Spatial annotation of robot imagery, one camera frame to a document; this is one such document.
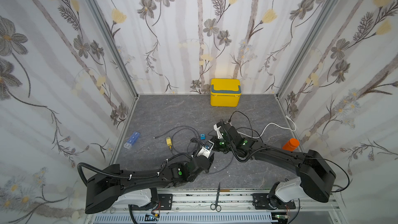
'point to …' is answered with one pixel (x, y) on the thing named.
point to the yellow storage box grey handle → (225, 93)
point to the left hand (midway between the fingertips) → (211, 151)
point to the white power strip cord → (270, 124)
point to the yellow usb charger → (169, 141)
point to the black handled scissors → (217, 207)
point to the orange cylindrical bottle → (292, 144)
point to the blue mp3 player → (202, 136)
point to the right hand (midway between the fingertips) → (205, 143)
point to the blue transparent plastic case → (132, 140)
